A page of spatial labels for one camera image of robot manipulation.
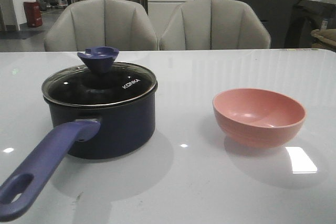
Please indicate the glass pot lid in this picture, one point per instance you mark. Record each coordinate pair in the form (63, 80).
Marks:
(99, 82)

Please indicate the pink bowl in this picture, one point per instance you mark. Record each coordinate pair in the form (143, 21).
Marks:
(258, 118)

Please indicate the right grey chair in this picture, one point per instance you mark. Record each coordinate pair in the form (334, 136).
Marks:
(214, 25)

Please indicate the grey chair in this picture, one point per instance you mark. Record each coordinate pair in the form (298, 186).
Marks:
(214, 25)
(91, 23)

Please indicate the left grey chair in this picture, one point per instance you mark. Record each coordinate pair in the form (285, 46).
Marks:
(91, 23)

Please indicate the red bin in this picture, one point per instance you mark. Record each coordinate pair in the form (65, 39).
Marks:
(33, 15)

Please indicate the beige cushion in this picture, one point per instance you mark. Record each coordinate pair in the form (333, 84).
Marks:
(324, 39)

